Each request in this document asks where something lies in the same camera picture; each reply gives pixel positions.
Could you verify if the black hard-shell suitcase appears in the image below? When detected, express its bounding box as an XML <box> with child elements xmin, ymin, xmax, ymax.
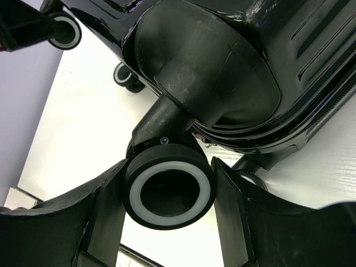
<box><xmin>40</xmin><ymin>1</ymin><xmax>355</xmax><ymax>230</ymax></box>

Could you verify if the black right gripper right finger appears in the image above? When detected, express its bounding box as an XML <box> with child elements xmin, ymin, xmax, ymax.
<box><xmin>211</xmin><ymin>158</ymin><xmax>355</xmax><ymax>266</ymax></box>

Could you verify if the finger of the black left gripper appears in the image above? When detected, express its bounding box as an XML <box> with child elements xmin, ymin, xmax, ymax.
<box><xmin>1</xmin><ymin>0</ymin><xmax>56</xmax><ymax>52</ymax></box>

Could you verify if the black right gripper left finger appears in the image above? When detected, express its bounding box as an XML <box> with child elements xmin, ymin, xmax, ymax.
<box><xmin>1</xmin><ymin>160</ymin><xmax>128</xmax><ymax>266</ymax></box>

